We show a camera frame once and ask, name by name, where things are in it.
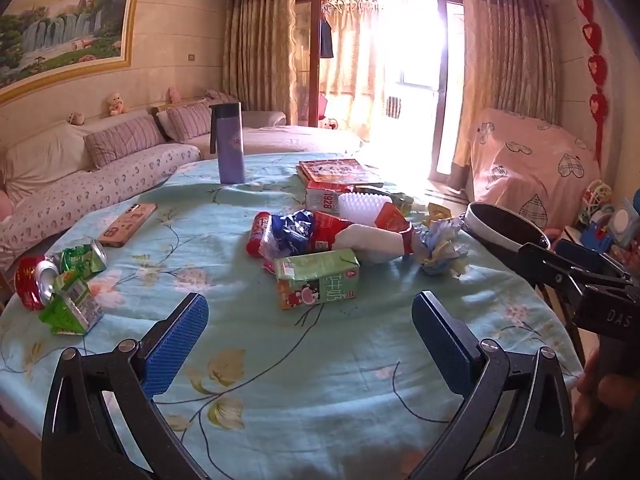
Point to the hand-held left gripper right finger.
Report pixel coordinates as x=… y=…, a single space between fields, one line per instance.
x=440 y=345

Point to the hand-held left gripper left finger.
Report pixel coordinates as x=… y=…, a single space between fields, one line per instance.
x=175 y=345

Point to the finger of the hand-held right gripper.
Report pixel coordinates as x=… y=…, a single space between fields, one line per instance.
x=590 y=260
x=545 y=262

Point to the paper ball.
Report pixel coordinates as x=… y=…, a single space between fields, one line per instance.
x=442 y=247

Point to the red orange wrapper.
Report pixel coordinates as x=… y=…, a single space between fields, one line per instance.
x=390 y=220

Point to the green milk carton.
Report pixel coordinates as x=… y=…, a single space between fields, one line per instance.
x=317 y=280

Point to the red snack bag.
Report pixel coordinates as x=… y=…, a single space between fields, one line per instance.
x=330 y=230

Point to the blue and white plastic bag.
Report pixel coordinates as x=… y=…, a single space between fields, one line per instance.
x=290 y=235

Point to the person's right hand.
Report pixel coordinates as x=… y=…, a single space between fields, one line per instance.
x=615 y=392

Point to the colorful toy pile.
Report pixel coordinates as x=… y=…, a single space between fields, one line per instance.
x=600 y=230

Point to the pink heart print cover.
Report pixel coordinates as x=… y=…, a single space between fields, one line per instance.
x=525 y=165

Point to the crushed green carton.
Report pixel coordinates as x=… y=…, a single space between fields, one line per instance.
x=70 y=305

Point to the crushed green can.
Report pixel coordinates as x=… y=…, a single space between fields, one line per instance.
x=82 y=260

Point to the floral light blue tablecloth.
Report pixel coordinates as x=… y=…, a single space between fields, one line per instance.
x=300 y=360

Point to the red candy tube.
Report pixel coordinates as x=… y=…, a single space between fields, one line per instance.
x=257 y=235

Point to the white foam fruit net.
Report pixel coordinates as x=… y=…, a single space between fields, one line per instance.
x=365 y=208

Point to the crushed red can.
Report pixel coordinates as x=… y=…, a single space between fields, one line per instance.
x=30 y=282

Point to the sofa with patterned cover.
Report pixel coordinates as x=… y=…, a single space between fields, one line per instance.
x=125 y=175

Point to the red and white carton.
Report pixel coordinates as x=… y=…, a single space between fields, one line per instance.
x=325 y=197

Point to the red heart hanging decoration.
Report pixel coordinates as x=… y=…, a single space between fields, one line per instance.
x=595 y=65

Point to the red children's book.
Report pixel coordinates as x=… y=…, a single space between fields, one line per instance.
x=337 y=172

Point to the purple thermos bottle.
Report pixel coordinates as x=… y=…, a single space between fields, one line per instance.
x=228 y=145

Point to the large striped cushion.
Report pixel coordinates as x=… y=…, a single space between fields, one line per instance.
x=122 y=142

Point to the beige patterned curtain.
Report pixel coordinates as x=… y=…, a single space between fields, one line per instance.
x=257 y=50
x=505 y=50

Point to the white radiator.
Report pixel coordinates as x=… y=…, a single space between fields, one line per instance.
x=393 y=107

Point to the pink round plush toy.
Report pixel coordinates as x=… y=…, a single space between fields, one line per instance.
x=4 y=207

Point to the white pillow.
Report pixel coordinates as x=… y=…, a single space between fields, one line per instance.
x=45 y=160

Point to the small plush toy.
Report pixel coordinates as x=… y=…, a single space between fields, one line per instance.
x=75 y=118

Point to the plush toy with dark face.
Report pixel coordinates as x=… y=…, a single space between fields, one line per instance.
x=329 y=123

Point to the white plush bear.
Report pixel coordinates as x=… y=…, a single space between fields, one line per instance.
x=116 y=104

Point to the pink red box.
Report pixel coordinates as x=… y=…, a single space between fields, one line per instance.
x=321 y=110

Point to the sheer yellow curtain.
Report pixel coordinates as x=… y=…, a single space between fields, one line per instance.
x=360 y=50

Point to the dark hanging garment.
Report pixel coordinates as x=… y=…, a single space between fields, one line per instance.
x=326 y=40

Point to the framed landscape painting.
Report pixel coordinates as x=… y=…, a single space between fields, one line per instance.
x=65 y=35

